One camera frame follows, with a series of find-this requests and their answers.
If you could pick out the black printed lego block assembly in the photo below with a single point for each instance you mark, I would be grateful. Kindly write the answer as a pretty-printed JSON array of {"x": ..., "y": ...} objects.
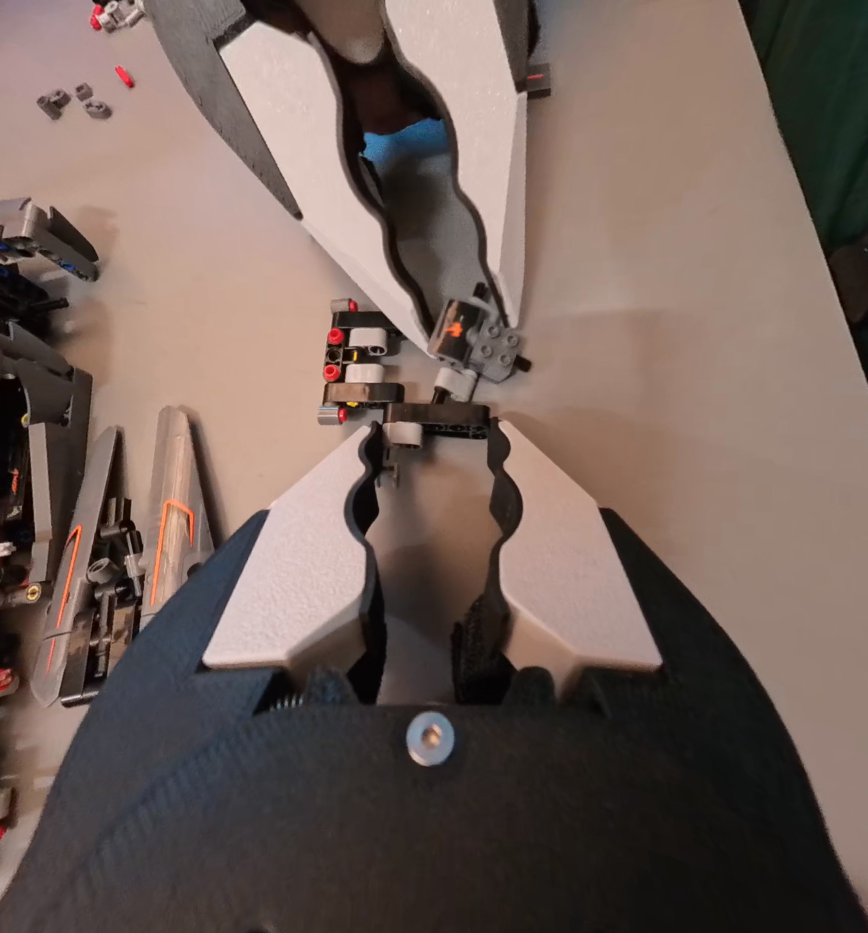
[{"x": 455, "y": 328}]

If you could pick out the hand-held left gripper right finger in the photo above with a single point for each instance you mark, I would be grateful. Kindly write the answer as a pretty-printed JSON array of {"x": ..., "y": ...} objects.
[{"x": 572, "y": 583}]

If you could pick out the large lego car chassis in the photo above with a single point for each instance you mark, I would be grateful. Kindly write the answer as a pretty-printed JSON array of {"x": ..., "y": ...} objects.
[{"x": 40, "y": 386}]

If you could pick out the small black grey brick assembly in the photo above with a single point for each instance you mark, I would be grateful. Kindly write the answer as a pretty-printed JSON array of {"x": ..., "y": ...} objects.
[{"x": 361, "y": 393}]

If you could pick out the black tile with orange stripe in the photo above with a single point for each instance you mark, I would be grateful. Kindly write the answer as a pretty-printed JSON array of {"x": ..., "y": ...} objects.
[{"x": 539, "y": 81}]

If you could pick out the black lego beam with connector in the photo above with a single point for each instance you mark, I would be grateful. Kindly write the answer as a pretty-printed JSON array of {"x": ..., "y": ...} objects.
[{"x": 441, "y": 415}]

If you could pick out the red lego pin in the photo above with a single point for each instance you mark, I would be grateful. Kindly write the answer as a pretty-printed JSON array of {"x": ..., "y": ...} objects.
[{"x": 125, "y": 76}]

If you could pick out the red and grey lego piece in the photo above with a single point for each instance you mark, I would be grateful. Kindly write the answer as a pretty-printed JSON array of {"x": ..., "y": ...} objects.
[{"x": 117, "y": 13}]

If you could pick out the small dark grey lego connector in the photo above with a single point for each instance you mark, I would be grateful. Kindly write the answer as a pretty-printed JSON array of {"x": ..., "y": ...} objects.
[
  {"x": 85, "y": 91},
  {"x": 98, "y": 108},
  {"x": 53, "y": 103}
]

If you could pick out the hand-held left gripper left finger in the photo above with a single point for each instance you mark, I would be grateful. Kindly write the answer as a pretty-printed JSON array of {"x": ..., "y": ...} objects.
[{"x": 295, "y": 583}]

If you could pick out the grey lego wing panel assembly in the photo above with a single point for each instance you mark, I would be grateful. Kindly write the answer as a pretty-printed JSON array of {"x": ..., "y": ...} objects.
[{"x": 175, "y": 495}]

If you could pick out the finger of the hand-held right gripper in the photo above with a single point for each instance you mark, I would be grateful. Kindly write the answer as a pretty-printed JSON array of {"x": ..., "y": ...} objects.
[
  {"x": 485, "y": 109},
  {"x": 317, "y": 182}
]

